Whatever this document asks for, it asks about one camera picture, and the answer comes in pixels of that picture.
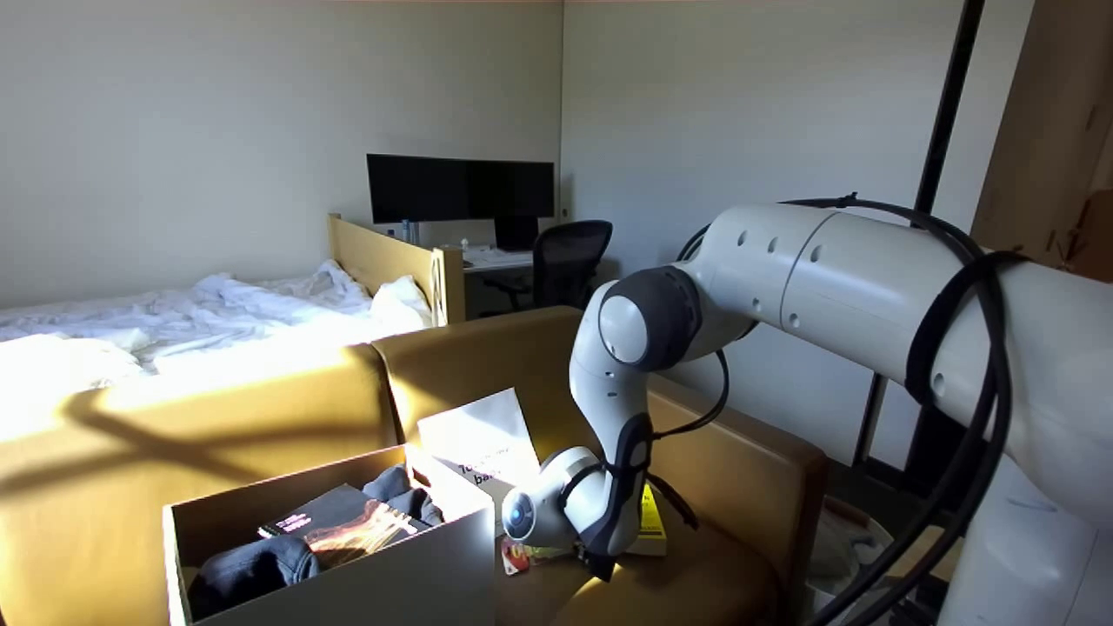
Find black Bloomberg spiral notebook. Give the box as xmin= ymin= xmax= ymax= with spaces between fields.
xmin=257 ymin=485 xmax=420 ymax=554

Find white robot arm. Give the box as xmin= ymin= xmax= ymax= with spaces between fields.
xmin=500 ymin=206 xmax=1113 ymax=626

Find dark clothes in box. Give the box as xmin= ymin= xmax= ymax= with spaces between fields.
xmin=189 ymin=465 xmax=445 ymax=620

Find white cardboard box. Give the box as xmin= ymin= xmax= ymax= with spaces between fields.
xmin=162 ymin=390 xmax=540 ymax=626

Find black office chair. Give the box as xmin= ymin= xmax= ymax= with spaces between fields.
xmin=531 ymin=221 xmax=611 ymax=308

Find wooden desk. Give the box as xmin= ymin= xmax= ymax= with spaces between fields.
xmin=464 ymin=249 xmax=531 ymax=316

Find black monitor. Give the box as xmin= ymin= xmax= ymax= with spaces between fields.
xmin=365 ymin=155 xmax=556 ymax=250

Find green white packet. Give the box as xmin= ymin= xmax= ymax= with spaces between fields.
xmin=497 ymin=541 xmax=531 ymax=577

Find bed with white bedding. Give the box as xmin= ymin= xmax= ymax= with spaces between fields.
xmin=0 ymin=217 xmax=464 ymax=435

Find tan leather sofa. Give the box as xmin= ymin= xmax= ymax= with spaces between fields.
xmin=0 ymin=309 xmax=829 ymax=626

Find black cable bundle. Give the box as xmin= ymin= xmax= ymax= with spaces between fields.
xmin=672 ymin=188 xmax=1018 ymax=626

